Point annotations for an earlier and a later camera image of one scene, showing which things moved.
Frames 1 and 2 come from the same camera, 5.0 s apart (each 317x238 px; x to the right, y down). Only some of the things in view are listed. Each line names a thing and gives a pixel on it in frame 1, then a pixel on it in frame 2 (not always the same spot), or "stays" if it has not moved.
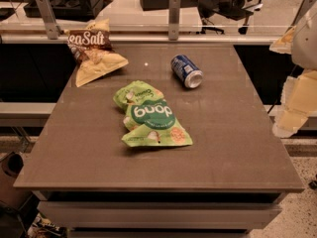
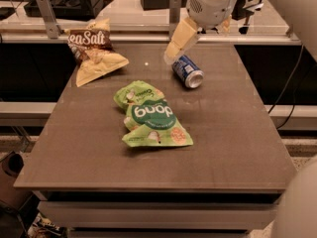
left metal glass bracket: x=53 y=31 stays
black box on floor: x=82 y=6 stays
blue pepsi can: x=186 y=71 stays
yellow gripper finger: x=283 y=45 → x=226 y=24
